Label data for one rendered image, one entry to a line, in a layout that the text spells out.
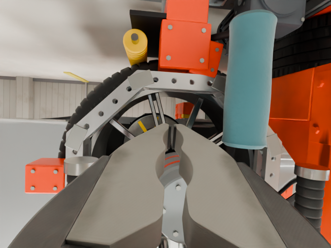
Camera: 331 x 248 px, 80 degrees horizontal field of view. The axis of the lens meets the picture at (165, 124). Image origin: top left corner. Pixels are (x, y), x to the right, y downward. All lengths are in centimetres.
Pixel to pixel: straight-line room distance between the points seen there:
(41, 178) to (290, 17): 79
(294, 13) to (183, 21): 35
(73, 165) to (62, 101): 527
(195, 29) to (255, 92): 21
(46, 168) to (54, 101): 508
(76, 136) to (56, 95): 509
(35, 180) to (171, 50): 44
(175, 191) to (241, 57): 28
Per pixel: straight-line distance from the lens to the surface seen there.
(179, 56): 50
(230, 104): 42
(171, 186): 36
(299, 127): 78
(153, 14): 53
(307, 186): 37
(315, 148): 71
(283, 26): 74
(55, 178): 55
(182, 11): 53
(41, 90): 576
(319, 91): 71
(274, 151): 59
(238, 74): 42
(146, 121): 102
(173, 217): 39
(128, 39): 52
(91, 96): 59
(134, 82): 49
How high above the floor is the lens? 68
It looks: 3 degrees up
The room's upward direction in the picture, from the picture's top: 177 degrees counter-clockwise
